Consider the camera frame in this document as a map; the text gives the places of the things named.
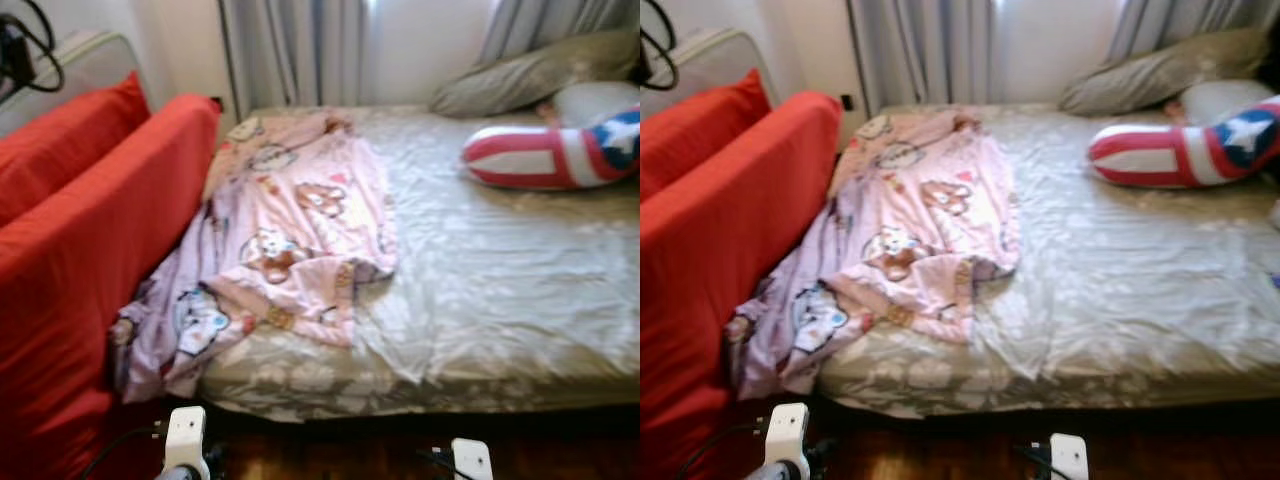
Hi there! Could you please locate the black coiled cable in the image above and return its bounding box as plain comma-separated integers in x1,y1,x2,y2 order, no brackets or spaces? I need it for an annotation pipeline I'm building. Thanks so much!
640,0,681,91
0,0,66,96

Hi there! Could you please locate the grey striped curtain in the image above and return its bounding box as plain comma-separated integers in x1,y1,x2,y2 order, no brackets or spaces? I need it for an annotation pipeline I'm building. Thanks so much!
1105,0,1280,61
845,0,1001,111
218,0,373,113
478,0,641,66

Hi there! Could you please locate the plain light grey pillow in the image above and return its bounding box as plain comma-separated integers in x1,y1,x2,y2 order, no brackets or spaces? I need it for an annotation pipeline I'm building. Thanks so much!
1178,78,1280,126
548,80,641,129

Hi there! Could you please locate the pink cartoon bear blanket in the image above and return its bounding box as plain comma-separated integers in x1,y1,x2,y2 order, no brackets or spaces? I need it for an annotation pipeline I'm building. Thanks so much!
728,108,1023,401
110,110,399,403

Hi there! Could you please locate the red white blue star bolster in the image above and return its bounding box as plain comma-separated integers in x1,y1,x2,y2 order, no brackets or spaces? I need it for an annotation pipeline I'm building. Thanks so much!
1088,95,1280,189
460,108,641,191

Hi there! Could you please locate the grey floral bed sheet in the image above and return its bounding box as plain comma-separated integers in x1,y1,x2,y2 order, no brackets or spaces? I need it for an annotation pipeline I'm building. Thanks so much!
815,103,1280,419
195,105,641,421

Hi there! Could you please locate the olive grey floral pillow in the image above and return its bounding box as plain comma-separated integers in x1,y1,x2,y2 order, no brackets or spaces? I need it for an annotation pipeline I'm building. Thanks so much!
1058,28,1276,116
430,28,641,119

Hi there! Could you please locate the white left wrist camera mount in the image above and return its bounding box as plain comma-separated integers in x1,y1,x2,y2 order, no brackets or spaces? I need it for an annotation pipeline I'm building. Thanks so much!
163,405,209,476
765,402,811,471

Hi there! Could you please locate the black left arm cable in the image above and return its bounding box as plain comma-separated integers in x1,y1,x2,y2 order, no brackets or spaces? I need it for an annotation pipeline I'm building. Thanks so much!
675,418,771,480
80,420,169,480

